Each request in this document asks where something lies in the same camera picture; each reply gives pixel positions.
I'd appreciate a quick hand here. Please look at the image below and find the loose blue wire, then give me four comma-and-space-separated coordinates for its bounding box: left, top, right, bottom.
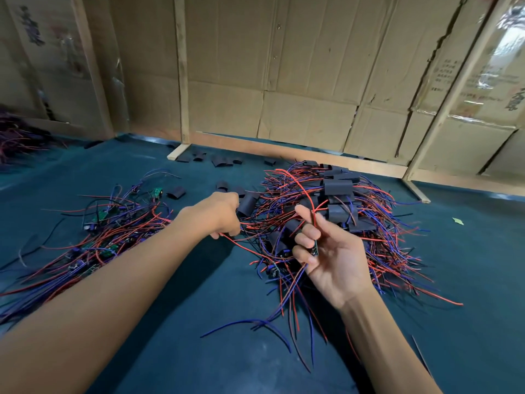
200, 318, 293, 354

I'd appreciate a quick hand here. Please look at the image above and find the wide wooden post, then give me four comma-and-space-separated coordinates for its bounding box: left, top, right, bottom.
69, 0, 114, 138

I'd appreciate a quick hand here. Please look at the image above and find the pile of sleeved wired boards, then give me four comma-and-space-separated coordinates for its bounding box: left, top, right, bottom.
238, 160, 464, 366

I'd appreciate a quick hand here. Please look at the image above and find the person's right forearm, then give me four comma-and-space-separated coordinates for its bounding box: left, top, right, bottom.
340, 287, 444, 394

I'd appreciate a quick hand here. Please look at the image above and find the person's left forearm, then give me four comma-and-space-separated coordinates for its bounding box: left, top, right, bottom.
0, 209, 206, 394

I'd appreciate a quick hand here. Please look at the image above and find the pile of black sleeve pieces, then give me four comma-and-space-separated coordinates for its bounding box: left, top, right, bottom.
166, 150, 264, 218

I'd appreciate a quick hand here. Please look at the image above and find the wooden ledge board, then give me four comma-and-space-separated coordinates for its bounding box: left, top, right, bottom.
127, 123, 525, 198

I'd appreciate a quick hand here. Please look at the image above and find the pale slanted wooden post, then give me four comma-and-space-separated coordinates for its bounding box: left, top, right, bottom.
402, 0, 518, 204

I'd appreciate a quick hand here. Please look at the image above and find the thin wooden post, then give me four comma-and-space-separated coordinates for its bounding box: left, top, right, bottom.
166, 0, 191, 161

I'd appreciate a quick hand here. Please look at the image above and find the person's left hand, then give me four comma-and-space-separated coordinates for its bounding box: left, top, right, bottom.
176, 191, 243, 240

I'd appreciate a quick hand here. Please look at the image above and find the person's right hand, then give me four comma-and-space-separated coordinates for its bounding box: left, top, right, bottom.
291, 203, 377, 312

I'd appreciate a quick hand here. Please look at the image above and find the pile of unsleeved wired boards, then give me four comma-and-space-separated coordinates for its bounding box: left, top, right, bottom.
0, 170, 177, 325

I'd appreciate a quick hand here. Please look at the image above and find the clear plastic sheet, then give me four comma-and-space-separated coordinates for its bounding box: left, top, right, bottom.
480, 4, 525, 124

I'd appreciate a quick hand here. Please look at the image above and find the wire pile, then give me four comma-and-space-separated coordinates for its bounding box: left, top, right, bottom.
0, 111, 54, 165

